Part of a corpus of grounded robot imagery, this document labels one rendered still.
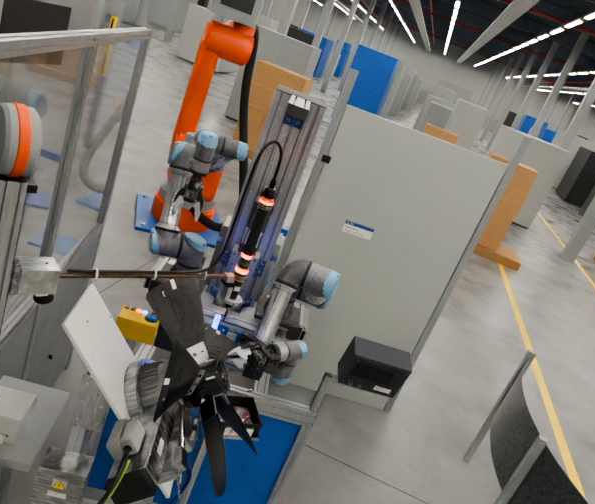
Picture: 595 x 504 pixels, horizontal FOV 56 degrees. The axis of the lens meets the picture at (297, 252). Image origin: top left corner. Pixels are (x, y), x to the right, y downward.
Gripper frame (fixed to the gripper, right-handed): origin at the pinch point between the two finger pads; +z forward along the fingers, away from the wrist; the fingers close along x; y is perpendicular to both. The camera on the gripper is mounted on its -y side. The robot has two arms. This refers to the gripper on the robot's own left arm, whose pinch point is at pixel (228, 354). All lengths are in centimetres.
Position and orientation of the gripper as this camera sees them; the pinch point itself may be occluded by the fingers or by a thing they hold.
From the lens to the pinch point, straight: 208.4
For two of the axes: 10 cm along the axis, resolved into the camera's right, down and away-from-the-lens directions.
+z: -7.3, -0.1, -6.8
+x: -4.0, 8.1, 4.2
